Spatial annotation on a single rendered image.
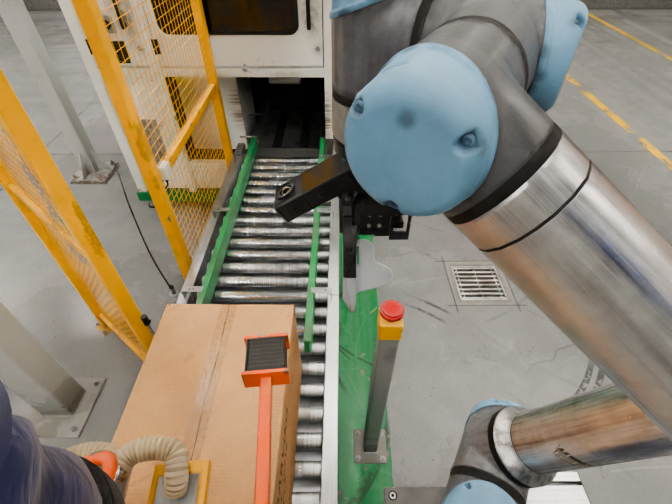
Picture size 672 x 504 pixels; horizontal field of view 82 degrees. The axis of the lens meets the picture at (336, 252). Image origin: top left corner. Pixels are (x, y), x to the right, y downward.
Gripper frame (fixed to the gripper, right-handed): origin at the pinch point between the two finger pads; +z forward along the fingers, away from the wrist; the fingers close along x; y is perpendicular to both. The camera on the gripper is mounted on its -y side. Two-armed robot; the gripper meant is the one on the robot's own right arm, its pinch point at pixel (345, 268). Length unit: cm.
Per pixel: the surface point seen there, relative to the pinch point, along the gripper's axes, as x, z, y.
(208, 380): 14, 57, -35
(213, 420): 3, 57, -31
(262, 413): -8.6, 26.5, -13.9
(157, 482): -16, 39, -33
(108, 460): -15.8, 26.5, -37.1
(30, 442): -23.7, -2.4, -29.2
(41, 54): 262, 52, -209
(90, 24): 97, -7, -75
